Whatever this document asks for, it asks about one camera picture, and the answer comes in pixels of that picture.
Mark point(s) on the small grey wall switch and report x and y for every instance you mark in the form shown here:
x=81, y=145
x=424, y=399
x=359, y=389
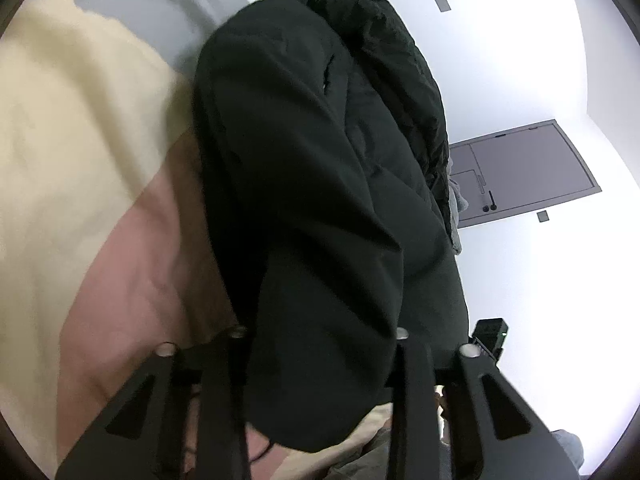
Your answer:
x=543, y=217

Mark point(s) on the patchwork bed blanket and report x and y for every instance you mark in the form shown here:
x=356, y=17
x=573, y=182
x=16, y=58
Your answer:
x=75, y=160

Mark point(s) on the grey door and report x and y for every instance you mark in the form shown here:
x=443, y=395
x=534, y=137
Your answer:
x=530, y=170

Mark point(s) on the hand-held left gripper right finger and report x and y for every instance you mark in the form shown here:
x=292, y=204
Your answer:
x=412, y=385

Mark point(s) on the black puffer jacket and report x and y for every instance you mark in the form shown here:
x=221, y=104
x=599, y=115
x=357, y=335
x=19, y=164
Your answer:
x=310, y=210

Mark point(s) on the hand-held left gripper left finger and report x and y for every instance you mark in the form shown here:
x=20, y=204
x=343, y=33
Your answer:
x=220, y=385

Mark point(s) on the grey fleece garment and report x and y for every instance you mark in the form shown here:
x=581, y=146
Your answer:
x=457, y=205

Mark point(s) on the light blue jeans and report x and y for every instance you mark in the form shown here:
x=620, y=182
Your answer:
x=567, y=450

